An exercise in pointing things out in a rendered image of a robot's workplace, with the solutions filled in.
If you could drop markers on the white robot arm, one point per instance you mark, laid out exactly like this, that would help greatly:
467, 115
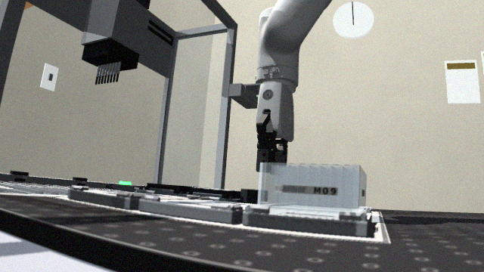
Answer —
281, 32

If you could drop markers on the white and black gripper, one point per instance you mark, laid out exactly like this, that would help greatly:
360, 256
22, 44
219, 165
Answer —
275, 103

